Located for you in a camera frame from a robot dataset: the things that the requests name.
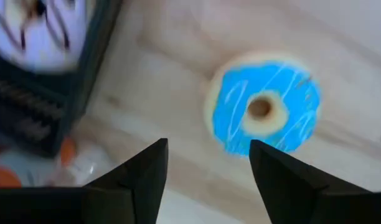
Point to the lavender frosted toy donut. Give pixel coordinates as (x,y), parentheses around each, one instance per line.
(44,40)

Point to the black slotted basket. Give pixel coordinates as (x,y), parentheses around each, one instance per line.
(31,105)

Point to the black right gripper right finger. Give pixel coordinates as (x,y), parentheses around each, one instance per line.
(302,199)

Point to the clear plastic bin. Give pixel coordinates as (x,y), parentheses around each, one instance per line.
(91,168)

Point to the blue frosted toy donut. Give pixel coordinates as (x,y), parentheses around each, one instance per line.
(234,102)

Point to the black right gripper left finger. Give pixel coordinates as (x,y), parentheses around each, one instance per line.
(131,193)

